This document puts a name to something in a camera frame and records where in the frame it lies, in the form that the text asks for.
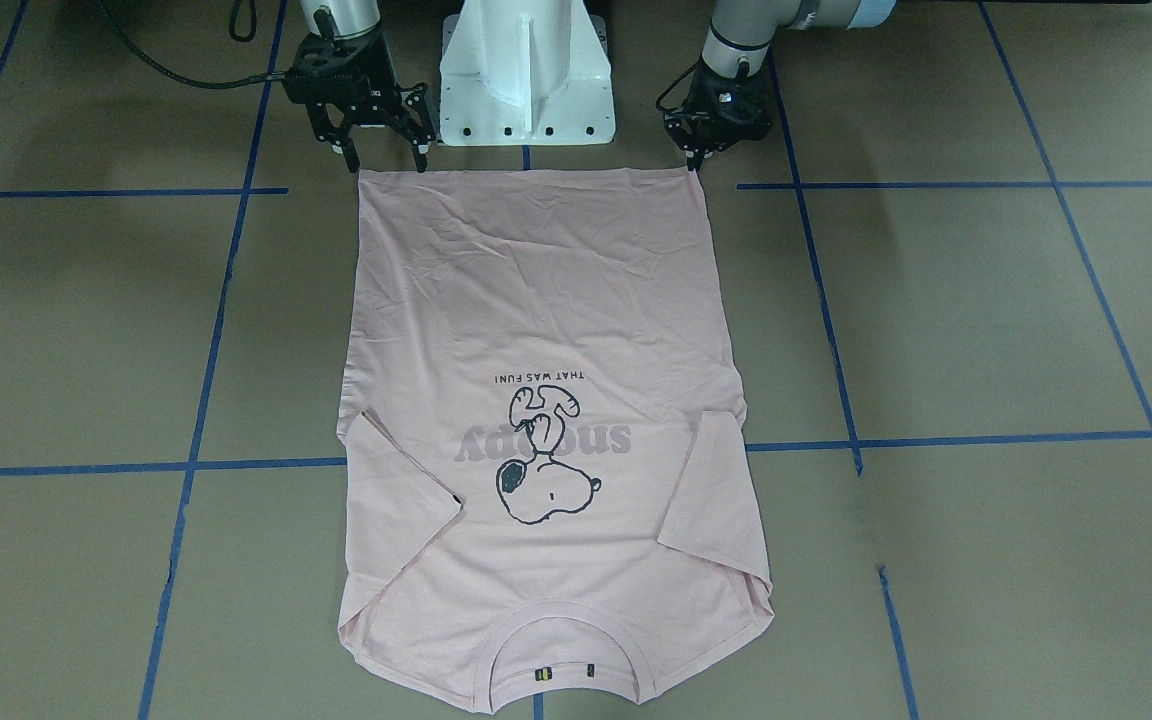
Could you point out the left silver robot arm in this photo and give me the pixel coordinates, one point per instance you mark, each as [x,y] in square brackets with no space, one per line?
[744,30]

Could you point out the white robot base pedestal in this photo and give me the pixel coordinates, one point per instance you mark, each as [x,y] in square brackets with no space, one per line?
[515,73]

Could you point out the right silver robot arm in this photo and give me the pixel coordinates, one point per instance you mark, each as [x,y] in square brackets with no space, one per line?
[336,20]

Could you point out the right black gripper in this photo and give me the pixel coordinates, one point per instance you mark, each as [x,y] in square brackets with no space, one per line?
[379,108]

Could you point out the pink Snoopy t-shirt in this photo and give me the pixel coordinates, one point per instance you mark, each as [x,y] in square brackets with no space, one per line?
[547,483]

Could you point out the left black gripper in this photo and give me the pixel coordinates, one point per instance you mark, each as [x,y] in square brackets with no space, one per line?
[704,134]

